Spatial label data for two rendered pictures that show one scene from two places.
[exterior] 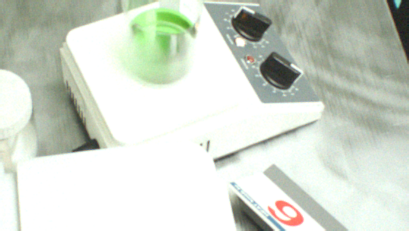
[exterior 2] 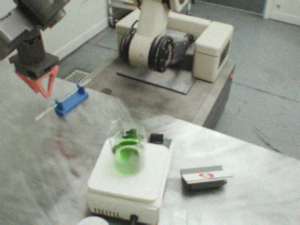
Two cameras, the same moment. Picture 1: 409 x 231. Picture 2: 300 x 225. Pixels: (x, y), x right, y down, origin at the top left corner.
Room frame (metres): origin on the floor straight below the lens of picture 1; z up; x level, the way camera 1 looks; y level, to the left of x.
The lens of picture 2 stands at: (0.21, 0.24, 1.25)
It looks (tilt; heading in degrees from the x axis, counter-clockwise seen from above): 41 degrees down; 309
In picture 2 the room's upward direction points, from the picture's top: straight up
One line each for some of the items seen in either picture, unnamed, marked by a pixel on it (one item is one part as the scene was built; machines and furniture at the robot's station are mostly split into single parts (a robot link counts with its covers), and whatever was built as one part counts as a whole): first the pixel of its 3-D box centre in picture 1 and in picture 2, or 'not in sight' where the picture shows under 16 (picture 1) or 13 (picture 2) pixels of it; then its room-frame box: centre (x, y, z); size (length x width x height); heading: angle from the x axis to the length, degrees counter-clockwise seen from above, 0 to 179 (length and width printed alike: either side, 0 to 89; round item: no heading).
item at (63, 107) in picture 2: not in sight; (71, 98); (0.75, -0.09, 0.77); 0.10 x 0.03 x 0.04; 96
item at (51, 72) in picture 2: not in sight; (39, 78); (0.73, -0.01, 0.88); 0.07 x 0.07 x 0.09; 6
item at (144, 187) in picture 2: (155, 66); (129, 167); (0.44, 0.01, 0.83); 0.12 x 0.12 x 0.01; 27
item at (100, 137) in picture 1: (182, 85); (134, 171); (0.45, -0.01, 0.79); 0.22 x 0.13 x 0.08; 117
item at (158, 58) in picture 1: (163, 34); (130, 148); (0.44, 0.01, 0.88); 0.07 x 0.06 x 0.08; 33
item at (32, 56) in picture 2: not in sight; (31, 50); (0.74, -0.01, 0.95); 0.10 x 0.07 x 0.07; 6
